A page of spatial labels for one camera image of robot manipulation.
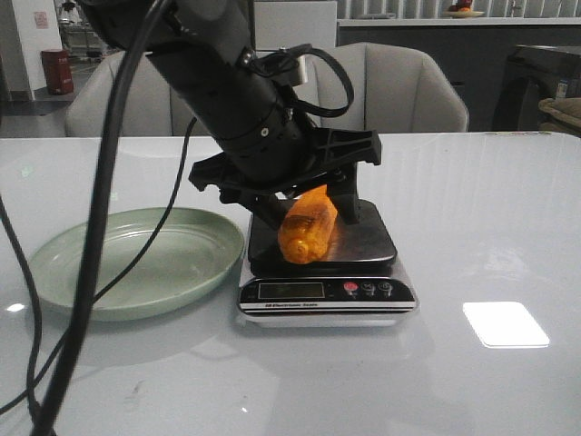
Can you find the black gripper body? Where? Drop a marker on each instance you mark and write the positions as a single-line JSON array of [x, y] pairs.
[[333, 151]]

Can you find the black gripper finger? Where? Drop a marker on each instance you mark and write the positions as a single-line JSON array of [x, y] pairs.
[[343, 193], [269, 208]]

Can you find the orange corn cob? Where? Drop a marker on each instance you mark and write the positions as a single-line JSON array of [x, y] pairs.
[[304, 235]]

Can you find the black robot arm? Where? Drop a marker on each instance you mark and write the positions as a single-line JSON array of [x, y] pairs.
[[270, 147]]

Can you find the right grey upholstered chair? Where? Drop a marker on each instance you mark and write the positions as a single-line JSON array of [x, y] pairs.
[[397, 90]]

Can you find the grey upholstered chair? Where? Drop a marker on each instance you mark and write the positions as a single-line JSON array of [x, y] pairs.
[[397, 90], [152, 108]]

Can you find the light green plate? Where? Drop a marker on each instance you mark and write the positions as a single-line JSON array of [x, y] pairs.
[[153, 264]]

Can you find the black electronic kitchen scale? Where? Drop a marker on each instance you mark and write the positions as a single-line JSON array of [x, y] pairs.
[[360, 283]]

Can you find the white drawer cabinet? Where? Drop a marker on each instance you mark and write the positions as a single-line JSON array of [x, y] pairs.
[[280, 24]]

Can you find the left grey upholstered chair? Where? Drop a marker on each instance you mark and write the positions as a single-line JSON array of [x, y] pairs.
[[152, 108]]

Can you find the dark grey counter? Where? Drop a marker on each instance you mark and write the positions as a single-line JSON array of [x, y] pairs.
[[470, 51]]

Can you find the fruit bowl on counter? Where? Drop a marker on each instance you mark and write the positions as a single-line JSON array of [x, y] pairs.
[[462, 9]]

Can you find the dark cabinet at right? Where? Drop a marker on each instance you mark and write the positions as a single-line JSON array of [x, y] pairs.
[[534, 73]]

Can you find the beige cushion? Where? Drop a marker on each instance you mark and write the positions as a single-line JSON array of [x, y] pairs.
[[561, 115]]

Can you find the red bin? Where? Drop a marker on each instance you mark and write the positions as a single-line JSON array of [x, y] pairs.
[[57, 71]]

